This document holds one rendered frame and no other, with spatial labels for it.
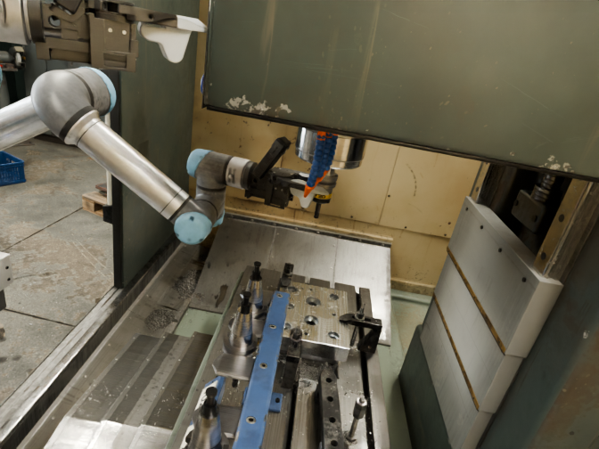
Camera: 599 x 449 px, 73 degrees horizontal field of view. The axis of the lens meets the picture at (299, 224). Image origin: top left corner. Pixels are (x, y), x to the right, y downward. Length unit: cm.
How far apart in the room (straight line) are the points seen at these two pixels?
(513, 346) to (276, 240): 136
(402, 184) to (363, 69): 148
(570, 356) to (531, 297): 12
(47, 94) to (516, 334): 105
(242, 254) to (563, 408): 147
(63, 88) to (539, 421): 114
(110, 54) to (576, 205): 77
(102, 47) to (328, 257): 161
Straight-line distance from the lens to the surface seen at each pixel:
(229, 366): 75
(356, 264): 204
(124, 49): 60
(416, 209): 210
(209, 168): 102
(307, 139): 88
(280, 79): 60
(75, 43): 62
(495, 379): 101
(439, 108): 62
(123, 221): 153
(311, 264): 199
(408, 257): 222
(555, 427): 95
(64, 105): 98
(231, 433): 66
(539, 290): 89
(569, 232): 87
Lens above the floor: 174
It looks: 24 degrees down
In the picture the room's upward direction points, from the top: 11 degrees clockwise
